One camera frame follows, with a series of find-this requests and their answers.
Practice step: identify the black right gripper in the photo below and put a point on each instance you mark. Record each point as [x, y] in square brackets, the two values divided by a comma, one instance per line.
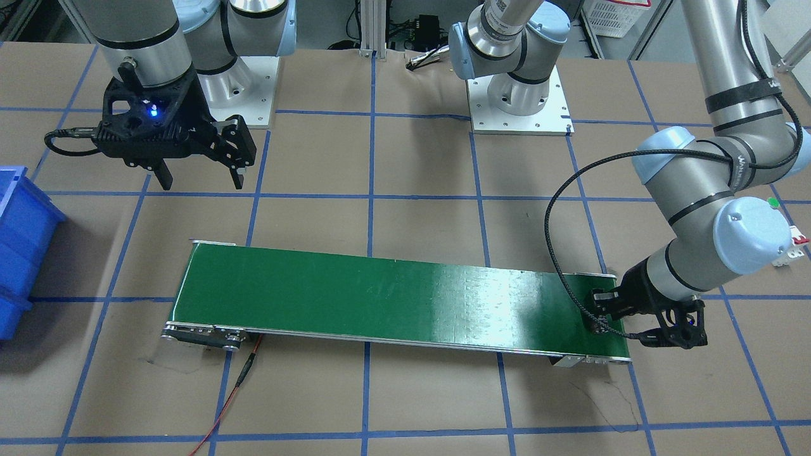
[194, 103]

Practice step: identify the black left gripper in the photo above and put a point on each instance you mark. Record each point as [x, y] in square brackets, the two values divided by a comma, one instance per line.
[641, 282]

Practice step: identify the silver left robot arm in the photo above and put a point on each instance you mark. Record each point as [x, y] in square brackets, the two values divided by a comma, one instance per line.
[757, 140]

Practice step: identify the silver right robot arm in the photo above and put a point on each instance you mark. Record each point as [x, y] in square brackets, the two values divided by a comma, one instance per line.
[165, 38]

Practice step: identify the green conveyor belt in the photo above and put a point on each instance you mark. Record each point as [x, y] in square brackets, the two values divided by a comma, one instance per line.
[229, 291]

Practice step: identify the white red circuit breaker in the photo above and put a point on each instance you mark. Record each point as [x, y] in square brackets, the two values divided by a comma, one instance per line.
[795, 250]

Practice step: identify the blue plastic bin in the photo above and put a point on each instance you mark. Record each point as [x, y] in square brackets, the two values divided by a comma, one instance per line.
[28, 220]

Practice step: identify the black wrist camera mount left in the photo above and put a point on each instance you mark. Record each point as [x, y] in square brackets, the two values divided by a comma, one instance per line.
[680, 325]

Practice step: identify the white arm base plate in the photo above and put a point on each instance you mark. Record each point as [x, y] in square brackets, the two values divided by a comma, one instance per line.
[499, 105]
[247, 89]

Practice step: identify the aluminium frame post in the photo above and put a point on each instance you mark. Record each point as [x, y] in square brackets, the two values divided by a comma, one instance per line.
[373, 29]

